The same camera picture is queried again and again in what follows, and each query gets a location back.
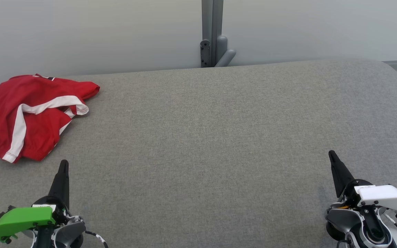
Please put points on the grey cylindrical post bracket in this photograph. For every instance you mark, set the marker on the grey cylindrical post bracket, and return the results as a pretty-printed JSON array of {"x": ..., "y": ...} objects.
[{"x": 222, "y": 46}]

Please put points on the grey metal partition post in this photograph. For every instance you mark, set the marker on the grey metal partition post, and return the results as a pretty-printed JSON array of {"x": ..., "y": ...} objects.
[{"x": 207, "y": 20}]

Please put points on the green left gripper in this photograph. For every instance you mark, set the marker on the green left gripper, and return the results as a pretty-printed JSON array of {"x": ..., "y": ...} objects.
[{"x": 22, "y": 218}]

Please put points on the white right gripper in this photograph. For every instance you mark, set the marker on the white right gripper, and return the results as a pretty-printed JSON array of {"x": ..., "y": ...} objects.
[{"x": 384, "y": 196}]

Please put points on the red shorts white stripes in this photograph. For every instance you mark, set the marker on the red shorts white stripes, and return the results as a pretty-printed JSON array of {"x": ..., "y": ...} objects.
[{"x": 36, "y": 134}]

